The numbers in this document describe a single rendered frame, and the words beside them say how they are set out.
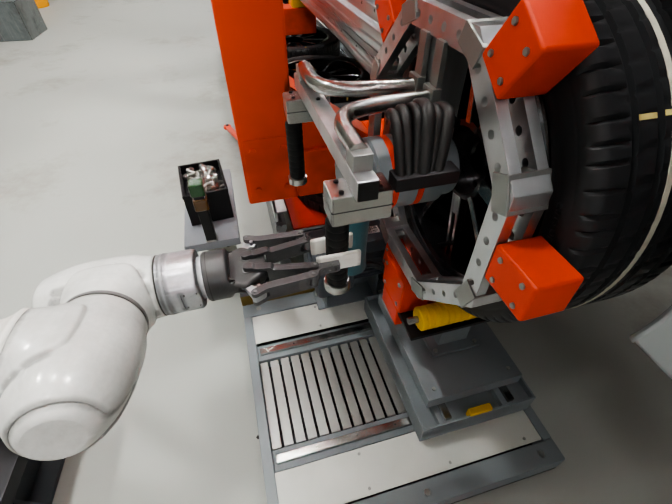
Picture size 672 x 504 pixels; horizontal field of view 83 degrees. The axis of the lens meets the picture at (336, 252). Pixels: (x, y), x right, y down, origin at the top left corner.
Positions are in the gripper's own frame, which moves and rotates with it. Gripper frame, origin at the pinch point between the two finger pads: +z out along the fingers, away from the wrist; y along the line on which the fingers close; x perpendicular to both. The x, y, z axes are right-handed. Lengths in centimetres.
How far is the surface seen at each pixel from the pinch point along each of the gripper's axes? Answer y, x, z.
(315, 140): -61, -12, 11
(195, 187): -53, -17, -25
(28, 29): -527, -72, -219
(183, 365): -42, -83, -46
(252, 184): -59, -23, -10
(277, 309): -52, -75, -9
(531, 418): 11, -75, 59
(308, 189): -60, -28, 8
